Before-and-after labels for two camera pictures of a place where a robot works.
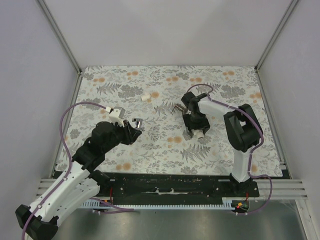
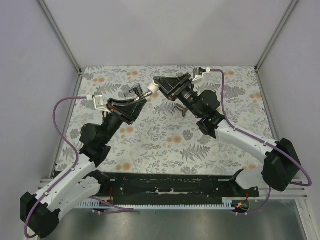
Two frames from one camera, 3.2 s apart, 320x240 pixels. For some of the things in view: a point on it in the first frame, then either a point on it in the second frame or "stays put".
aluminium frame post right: (292, 4) stays put
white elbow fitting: (200, 133) to (153, 87)
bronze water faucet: (179, 107) stays put
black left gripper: (132, 131) to (121, 113)
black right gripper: (186, 114) to (180, 88)
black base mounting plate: (173, 187) stays put
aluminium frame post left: (60, 36) stays put
